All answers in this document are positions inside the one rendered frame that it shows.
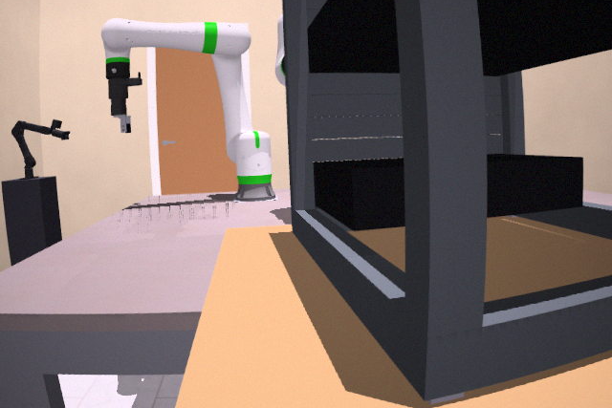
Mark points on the tan flat board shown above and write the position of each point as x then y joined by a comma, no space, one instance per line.
275,333

